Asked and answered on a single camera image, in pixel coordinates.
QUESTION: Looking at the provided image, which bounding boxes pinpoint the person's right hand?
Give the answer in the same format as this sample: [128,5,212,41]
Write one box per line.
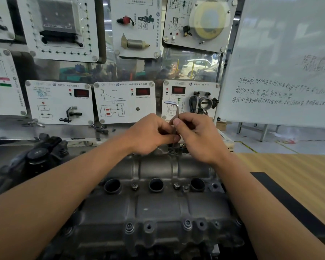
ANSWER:
[173,112,233,166]

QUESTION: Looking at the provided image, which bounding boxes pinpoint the person's left hand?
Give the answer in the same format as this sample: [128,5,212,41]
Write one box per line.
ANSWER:
[126,113,181,157]

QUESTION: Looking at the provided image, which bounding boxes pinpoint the silver hex key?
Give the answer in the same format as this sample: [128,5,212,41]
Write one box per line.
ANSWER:
[164,101,181,155]

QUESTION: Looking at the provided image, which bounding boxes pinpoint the grey metal engine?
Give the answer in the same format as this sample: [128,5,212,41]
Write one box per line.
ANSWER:
[0,132,246,260]

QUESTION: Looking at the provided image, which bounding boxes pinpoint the person's left forearm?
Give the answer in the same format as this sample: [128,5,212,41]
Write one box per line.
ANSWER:
[0,138,141,260]

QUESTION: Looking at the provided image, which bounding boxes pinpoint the person's right forearm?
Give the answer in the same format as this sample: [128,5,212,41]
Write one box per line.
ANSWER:
[214,154,325,260]

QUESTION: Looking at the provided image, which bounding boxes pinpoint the white panel curve graph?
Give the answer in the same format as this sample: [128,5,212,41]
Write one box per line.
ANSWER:
[93,81,156,124]

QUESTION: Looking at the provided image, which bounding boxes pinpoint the white panel throttle body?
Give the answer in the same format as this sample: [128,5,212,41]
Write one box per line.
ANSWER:
[161,79,221,121]

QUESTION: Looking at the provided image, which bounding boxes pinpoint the black throttle body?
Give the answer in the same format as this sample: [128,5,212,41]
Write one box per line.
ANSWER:
[189,91,219,114]

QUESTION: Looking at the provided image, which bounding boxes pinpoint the crumpled white plastic bag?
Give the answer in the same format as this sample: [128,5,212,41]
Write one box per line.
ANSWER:
[270,131,298,144]

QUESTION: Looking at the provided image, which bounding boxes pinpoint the white panel black lever sensor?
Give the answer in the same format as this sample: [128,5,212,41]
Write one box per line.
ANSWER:
[25,80,95,125]

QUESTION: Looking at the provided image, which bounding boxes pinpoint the white panel brass filter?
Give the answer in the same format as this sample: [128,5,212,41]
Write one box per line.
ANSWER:
[110,0,162,59]

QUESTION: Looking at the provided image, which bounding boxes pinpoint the yellow blue disc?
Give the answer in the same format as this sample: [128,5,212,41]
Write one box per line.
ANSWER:
[194,0,231,41]

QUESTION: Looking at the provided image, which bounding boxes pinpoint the white panel yellow disc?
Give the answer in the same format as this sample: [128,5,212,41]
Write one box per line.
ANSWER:
[162,0,238,53]

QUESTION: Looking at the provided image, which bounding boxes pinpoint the white panel control module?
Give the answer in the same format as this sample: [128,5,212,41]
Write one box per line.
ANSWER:
[16,0,100,62]

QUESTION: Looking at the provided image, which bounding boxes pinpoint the large whiteboard on stand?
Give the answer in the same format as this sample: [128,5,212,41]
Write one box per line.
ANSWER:
[215,0,325,143]

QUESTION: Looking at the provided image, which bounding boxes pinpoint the white sensor training panel board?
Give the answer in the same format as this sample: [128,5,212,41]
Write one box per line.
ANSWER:
[0,0,236,182]

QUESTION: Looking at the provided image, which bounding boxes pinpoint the white panel green red labels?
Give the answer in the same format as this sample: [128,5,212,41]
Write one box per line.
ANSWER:
[0,48,27,116]

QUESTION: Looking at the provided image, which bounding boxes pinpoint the clear cased control module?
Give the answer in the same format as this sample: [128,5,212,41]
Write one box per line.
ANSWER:
[36,0,85,48]

